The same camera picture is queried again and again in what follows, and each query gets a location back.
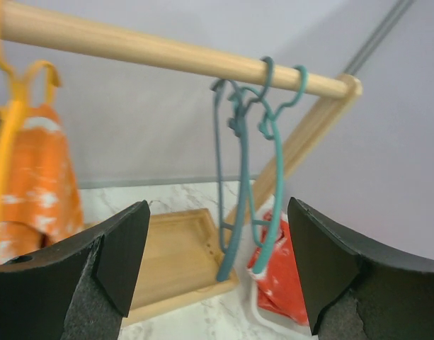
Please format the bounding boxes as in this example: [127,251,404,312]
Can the wooden clothes rack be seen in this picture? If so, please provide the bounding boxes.
[0,0,363,327]

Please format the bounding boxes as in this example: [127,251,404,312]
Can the yellow hanger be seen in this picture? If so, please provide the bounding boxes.
[0,0,63,263]

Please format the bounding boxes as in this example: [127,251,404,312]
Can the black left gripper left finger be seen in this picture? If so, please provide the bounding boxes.
[0,201,150,339]

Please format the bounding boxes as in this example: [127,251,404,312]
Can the teal hanger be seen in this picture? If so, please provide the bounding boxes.
[218,57,308,278]

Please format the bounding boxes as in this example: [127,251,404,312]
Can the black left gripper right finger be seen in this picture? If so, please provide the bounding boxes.
[287,198,434,339]

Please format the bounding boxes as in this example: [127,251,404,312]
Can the orange white-speckled trousers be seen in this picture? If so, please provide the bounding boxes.
[0,104,84,264]

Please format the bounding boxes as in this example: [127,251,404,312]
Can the grey-blue hanger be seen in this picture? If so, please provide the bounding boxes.
[211,57,274,282]

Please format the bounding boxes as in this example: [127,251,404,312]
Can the red white-speckled trousers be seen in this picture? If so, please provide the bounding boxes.
[247,213,309,326]

